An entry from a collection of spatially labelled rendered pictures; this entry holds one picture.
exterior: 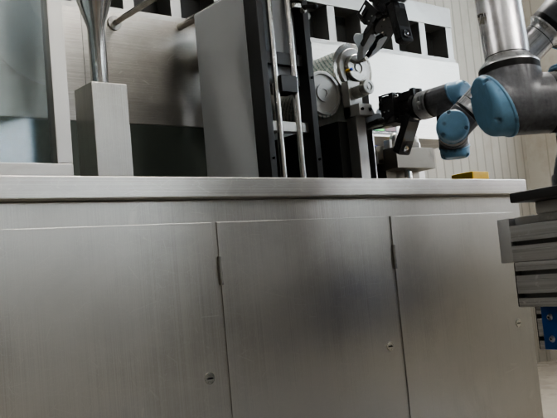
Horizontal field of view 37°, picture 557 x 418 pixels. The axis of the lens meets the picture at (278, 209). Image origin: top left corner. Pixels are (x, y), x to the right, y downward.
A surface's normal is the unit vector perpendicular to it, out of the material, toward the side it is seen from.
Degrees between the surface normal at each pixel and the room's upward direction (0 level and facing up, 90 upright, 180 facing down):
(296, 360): 90
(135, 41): 90
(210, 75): 90
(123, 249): 90
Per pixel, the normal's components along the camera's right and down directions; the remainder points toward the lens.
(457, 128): -0.22, -0.06
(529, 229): -0.86, 0.04
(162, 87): 0.62, -0.12
